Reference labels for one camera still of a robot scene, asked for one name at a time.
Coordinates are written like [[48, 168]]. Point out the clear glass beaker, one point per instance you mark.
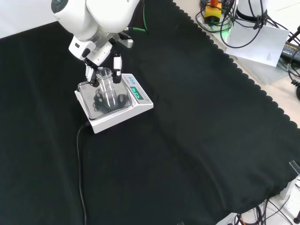
[[109, 93]]

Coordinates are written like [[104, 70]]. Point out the white electronic balance steel pan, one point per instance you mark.
[[140, 107]]

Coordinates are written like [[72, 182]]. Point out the pale board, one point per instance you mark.
[[262, 47]]

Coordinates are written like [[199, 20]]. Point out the clear cloth clip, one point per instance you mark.
[[294, 167]]

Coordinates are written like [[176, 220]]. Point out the yellow stop button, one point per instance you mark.
[[212, 10]]

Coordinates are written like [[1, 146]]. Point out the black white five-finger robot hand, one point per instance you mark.
[[79, 48]]

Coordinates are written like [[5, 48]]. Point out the black bench cloth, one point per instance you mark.
[[187, 117]]

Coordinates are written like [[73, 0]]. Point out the black power adapter yellow label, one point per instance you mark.
[[290, 50]]

